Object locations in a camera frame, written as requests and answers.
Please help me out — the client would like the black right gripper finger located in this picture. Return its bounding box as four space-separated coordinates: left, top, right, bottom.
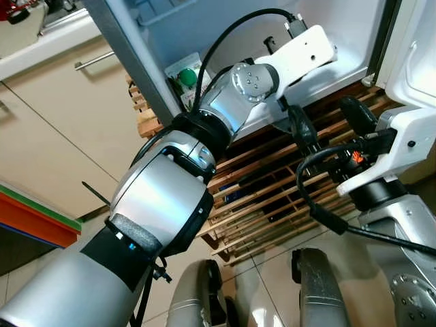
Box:
340 95 379 138
285 105 320 159

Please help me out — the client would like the white pouch with green cap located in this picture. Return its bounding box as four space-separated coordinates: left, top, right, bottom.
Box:
166 52 206 111

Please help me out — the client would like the silver right robot leg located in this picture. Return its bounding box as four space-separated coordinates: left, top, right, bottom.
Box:
292 247 356 327

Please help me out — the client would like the silver robot leg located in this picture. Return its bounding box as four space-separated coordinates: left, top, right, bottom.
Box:
166 258 227 327
292 247 356 327

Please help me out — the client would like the silver left robot leg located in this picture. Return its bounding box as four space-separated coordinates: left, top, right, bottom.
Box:
166 258 227 327

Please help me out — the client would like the beige kitchen cabinet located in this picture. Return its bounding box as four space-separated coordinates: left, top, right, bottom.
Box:
0 31 179 220

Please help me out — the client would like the orange green blue board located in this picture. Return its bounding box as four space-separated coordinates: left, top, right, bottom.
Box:
0 180 83 250

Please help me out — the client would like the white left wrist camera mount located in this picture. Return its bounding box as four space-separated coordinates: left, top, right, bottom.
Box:
255 25 339 87

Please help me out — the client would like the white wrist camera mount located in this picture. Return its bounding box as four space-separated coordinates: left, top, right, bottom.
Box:
255 25 339 87
337 106 436 199

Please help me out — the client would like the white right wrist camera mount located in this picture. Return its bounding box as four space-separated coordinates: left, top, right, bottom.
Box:
337 106 436 199

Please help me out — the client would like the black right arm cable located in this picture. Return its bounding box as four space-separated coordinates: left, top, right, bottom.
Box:
296 142 436 258

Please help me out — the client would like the metal cabinet handle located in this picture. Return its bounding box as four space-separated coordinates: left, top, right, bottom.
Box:
74 50 116 72

